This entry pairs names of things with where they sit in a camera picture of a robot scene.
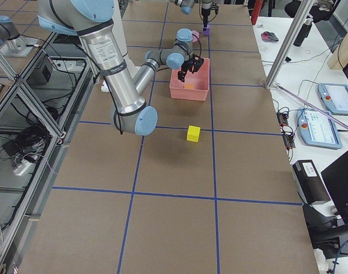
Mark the orange foam block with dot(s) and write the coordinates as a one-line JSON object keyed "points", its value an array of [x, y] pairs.
{"points": [[188, 86]]}

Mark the near teach pendant tablet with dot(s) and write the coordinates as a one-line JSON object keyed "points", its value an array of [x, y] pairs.
{"points": [[317, 130]]}

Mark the black water bottle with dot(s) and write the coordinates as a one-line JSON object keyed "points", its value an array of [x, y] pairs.
{"points": [[303, 33]]}

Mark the teach pendant tablet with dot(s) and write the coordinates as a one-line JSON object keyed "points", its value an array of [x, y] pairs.
{"points": [[317, 130], [334, 97]]}

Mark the pink plastic bin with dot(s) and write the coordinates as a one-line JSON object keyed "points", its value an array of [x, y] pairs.
{"points": [[199, 79]]}

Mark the red cylinder bottle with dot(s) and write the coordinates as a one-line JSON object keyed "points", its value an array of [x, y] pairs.
{"points": [[256, 11]]}

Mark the pink foam block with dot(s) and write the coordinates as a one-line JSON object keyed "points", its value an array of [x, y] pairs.
{"points": [[195, 36]]}

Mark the far teach pendant tablet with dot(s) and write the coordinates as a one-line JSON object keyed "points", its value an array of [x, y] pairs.
{"points": [[334, 97]]}

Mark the purple foam block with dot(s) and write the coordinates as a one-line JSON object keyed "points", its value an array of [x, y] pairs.
{"points": [[206, 30]]}

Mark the aluminium frame post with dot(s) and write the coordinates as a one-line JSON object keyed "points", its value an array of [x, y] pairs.
{"points": [[290, 37]]}

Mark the black monitor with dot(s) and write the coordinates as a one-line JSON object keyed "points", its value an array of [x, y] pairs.
{"points": [[335, 178]]}

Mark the reacher grabber stick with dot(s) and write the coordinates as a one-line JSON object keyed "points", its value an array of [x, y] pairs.
{"points": [[342, 124]]}

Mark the black power box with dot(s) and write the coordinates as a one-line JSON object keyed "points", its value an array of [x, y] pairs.
{"points": [[311, 187]]}

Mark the yellow foam block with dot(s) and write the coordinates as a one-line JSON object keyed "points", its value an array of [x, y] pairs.
{"points": [[193, 133]]}

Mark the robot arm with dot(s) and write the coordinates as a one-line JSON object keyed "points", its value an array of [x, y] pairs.
{"points": [[186, 7], [92, 22]]}

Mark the grey pink cloth pouch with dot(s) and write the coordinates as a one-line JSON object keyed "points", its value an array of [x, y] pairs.
{"points": [[269, 37]]}

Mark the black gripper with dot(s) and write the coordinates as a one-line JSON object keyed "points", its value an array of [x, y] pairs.
{"points": [[205, 9], [188, 65]]}

